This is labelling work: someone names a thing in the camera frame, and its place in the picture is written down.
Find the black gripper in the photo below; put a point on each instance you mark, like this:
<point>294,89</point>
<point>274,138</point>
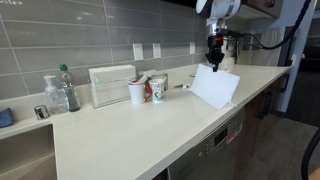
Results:
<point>215,50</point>

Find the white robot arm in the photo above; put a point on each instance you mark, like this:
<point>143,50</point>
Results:
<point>218,10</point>

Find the small pen on counter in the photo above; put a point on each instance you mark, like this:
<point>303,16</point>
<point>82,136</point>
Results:
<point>181,86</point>

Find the printed paper cup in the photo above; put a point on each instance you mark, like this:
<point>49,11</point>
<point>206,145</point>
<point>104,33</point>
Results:
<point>157,90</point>

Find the brown wooden base cabinet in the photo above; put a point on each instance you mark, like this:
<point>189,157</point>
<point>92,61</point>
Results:
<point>263,110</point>

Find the white napkin in mug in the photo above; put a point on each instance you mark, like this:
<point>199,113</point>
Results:
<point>140,80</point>

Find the stainless steel dishwasher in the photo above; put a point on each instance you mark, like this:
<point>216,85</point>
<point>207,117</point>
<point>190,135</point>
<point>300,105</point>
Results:
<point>213,146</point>

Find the green capped clear bottle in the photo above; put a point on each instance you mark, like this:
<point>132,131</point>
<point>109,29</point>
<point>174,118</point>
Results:
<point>70,90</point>

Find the clear soap pump bottle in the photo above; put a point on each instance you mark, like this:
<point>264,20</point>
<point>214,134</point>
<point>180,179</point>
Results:
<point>55,98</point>

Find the chrome faucet knob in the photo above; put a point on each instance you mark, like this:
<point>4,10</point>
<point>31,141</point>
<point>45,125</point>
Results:
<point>41,112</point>

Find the white sink basin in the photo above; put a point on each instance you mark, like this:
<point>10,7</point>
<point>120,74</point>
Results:
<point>26,153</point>

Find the blue sponge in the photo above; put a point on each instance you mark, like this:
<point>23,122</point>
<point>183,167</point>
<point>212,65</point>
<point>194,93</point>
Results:
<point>6,117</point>

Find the white wall outlet plate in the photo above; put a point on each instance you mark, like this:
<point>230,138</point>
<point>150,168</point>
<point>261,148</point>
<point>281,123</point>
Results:
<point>192,48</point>
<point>157,50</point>
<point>138,52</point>

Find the upper wall cabinet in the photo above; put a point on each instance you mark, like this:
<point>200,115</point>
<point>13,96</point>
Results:
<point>260,8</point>

